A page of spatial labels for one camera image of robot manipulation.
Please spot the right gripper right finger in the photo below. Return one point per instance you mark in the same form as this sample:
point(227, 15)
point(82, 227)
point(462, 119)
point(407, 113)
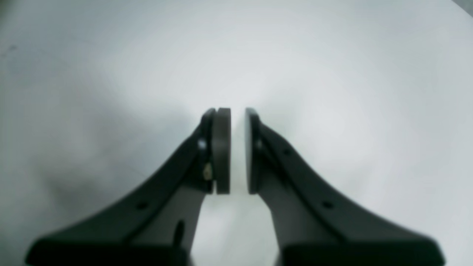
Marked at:
point(315, 224)

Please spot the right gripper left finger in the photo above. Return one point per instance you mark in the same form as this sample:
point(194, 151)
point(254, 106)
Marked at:
point(155, 224)

